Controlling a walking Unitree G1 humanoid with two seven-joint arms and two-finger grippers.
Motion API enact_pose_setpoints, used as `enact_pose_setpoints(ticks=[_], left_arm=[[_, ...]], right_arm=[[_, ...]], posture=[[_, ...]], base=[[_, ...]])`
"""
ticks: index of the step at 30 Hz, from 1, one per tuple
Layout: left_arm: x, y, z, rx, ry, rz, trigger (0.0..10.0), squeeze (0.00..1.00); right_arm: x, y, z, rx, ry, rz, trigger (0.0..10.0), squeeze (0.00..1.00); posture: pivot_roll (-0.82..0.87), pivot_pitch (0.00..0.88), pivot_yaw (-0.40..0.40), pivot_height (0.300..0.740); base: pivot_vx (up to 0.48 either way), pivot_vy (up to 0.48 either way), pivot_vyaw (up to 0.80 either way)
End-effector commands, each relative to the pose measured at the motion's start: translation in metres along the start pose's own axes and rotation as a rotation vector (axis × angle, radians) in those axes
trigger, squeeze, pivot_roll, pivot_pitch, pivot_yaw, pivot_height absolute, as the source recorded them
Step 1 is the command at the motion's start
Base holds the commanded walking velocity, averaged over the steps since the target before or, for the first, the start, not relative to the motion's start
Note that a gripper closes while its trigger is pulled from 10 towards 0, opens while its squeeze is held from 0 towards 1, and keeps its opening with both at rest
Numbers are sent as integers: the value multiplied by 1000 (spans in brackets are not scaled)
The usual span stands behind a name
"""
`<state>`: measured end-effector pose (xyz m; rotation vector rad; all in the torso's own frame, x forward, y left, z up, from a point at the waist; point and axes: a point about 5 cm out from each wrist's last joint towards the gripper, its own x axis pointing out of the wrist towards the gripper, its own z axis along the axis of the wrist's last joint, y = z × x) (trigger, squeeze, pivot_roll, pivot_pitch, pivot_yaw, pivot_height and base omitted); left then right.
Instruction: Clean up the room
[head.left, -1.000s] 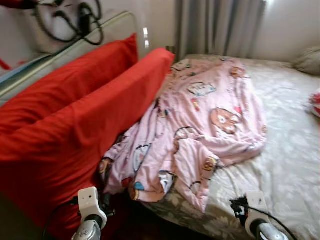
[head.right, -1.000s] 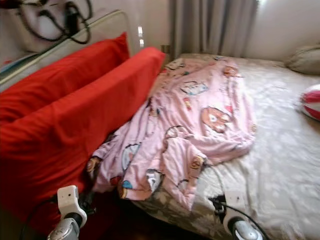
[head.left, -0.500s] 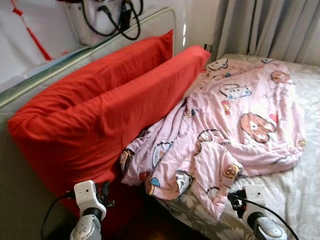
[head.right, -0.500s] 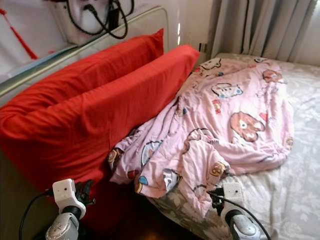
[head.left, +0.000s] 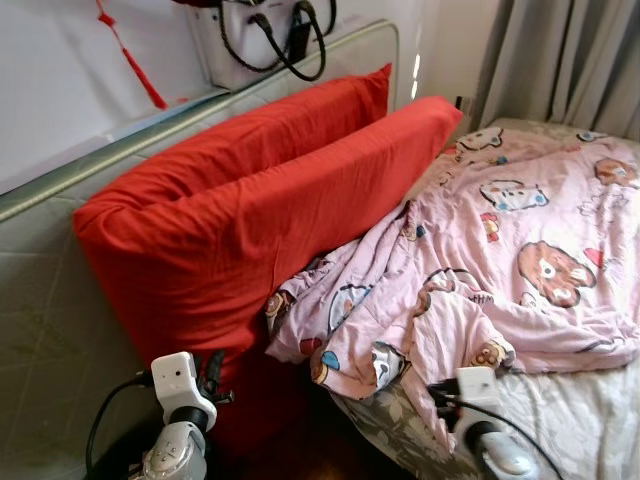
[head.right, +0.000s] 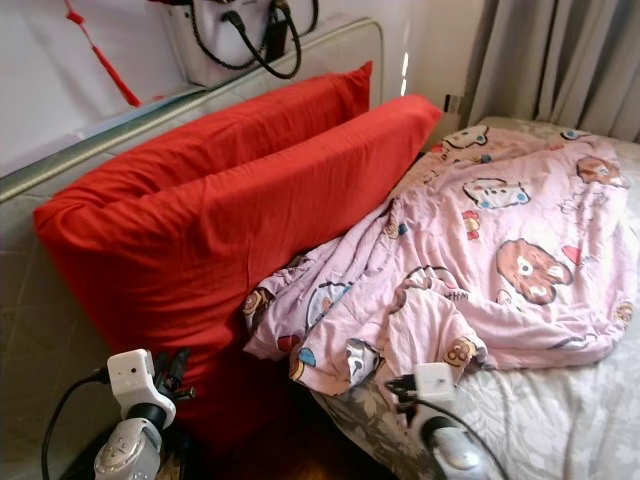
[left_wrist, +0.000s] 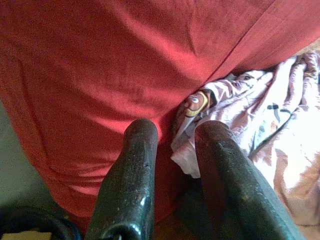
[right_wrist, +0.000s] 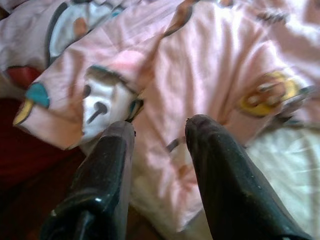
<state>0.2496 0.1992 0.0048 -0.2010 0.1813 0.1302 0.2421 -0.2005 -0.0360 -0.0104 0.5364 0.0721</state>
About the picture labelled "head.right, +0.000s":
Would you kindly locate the pink cartoon print blanket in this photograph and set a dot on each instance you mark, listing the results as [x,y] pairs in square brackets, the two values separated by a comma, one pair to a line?
[480,250]

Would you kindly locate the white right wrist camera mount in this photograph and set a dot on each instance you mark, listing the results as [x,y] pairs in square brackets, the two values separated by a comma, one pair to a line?
[437,390]

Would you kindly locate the long red cushion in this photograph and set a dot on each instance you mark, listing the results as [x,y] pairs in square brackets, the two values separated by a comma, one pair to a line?
[220,230]
[230,125]

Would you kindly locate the red hanging tassel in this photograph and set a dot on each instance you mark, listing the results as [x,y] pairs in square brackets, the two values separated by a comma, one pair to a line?
[105,62]

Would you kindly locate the grey curtain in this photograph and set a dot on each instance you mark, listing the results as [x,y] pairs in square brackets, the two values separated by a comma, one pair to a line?
[550,60]

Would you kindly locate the white wall appliance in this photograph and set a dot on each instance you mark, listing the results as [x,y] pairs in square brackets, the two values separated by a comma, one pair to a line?
[210,45]

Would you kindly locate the small wall outlet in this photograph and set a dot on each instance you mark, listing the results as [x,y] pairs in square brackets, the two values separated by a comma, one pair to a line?
[451,102]

